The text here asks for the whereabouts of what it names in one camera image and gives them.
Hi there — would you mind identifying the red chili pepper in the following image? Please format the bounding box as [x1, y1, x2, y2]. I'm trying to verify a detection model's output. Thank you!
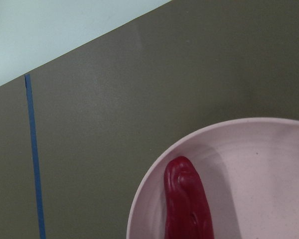
[164, 156, 214, 239]

